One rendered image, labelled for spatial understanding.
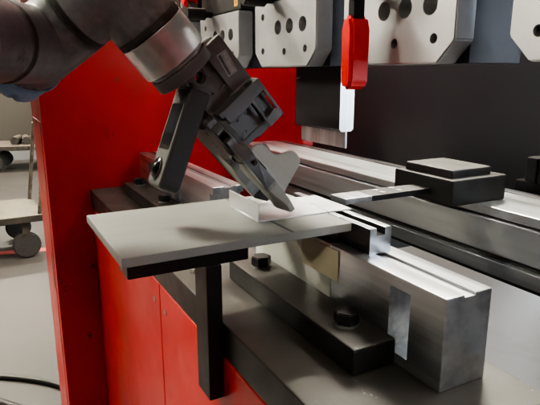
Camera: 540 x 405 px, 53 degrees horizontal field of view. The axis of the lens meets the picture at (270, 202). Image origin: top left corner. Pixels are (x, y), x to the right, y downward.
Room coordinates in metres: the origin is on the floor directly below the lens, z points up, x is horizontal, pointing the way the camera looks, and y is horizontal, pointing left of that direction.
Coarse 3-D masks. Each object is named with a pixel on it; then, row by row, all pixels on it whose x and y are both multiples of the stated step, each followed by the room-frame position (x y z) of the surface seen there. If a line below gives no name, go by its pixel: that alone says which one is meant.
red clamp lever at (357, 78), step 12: (360, 0) 0.51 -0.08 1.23; (360, 12) 0.51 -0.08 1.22; (348, 24) 0.50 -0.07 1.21; (360, 24) 0.50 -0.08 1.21; (348, 36) 0.50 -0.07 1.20; (360, 36) 0.50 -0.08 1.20; (348, 48) 0.50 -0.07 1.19; (360, 48) 0.50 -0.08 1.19; (348, 60) 0.50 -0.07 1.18; (360, 60) 0.50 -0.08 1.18; (348, 72) 0.50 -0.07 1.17; (360, 72) 0.50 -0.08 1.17; (348, 84) 0.50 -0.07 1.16; (360, 84) 0.51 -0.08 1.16
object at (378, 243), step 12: (348, 216) 0.64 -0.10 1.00; (360, 216) 0.62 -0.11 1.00; (360, 228) 0.58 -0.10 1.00; (372, 228) 0.57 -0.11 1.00; (384, 228) 0.58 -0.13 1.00; (348, 240) 0.60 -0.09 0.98; (360, 240) 0.58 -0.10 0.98; (372, 240) 0.57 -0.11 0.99; (384, 240) 0.58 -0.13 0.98; (372, 252) 0.57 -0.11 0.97
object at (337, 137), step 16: (304, 80) 0.70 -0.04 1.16; (320, 80) 0.67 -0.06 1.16; (336, 80) 0.64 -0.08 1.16; (304, 96) 0.70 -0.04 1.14; (320, 96) 0.67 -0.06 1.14; (336, 96) 0.64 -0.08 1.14; (352, 96) 0.64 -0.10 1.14; (304, 112) 0.70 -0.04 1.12; (320, 112) 0.67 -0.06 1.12; (336, 112) 0.64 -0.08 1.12; (352, 112) 0.64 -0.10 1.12; (304, 128) 0.72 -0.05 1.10; (320, 128) 0.67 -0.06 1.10; (336, 128) 0.64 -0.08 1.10; (352, 128) 0.64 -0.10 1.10; (336, 144) 0.65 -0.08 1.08
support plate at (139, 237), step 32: (96, 224) 0.59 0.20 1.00; (128, 224) 0.59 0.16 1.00; (160, 224) 0.59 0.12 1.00; (192, 224) 0.59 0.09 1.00; (224, 224) 0.59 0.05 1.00; (256, 224) 0.59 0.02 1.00; (288, 224) 0.59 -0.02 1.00; (320, 224) 0.59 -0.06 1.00; (128, 256) 0.48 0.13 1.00; (160, 256) 0.49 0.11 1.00; (192, 256) 0.50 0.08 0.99
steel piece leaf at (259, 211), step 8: (232, 192) 0.66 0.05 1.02; (232, 200) 0.66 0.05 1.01; (240, 200) 0.64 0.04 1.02; (248, 200) 0.62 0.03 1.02; (296, 200) 0.70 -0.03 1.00; (240, 208) 0.64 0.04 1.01; (248, 208) 0.62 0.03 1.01; (256, 208) 0.60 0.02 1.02; (264, 208) 0.65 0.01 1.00; (272, 208) 0.65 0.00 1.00; (296, 208) 0.65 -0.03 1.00; (304, 208) 0.65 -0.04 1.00; (312, 208) 0.65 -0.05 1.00; (320, 208) 0.65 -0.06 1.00; (248, 216) 0.62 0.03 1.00; (256, 216) 0.60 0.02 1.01; (264, 216) 0.61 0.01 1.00; (272, 216) 0.61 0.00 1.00; (280, 216) 0.61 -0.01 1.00; (288, 216) 0.61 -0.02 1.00; (296, 216) 0.62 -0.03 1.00
